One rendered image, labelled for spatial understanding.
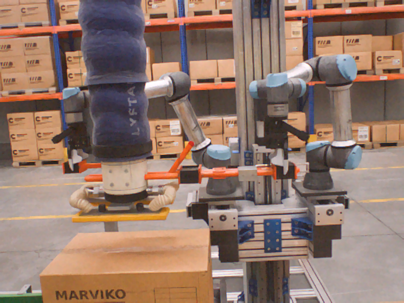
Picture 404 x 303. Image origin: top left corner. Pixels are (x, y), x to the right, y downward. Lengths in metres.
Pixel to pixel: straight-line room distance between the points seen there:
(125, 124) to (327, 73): 0.93
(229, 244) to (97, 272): 0.71
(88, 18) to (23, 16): 8.01
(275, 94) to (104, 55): 0.60
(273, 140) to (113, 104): 0.58
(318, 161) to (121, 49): 1.09
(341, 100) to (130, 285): 1.18
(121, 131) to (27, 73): 7.98
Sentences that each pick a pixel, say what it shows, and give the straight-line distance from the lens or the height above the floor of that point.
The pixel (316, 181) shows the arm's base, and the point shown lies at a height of 1.08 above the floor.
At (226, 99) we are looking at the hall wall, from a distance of 9.83.
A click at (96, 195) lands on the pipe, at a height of 1.18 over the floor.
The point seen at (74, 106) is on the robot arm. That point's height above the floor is 1.52.
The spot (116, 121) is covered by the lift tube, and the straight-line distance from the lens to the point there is 1.38.
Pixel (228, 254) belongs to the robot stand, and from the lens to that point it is 1.94.
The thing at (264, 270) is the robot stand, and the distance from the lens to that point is 2.24.
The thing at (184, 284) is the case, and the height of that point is 0.90.
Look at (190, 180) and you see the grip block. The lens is 1.43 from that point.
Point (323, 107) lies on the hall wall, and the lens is 10.25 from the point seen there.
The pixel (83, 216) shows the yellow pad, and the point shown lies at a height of 1.14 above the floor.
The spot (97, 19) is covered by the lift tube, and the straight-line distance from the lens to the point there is 1.40.
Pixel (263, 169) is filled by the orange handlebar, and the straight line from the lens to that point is 1.45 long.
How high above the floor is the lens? 1.57
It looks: 10 degrees down
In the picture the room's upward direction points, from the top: 3 degrees counter-clockwise
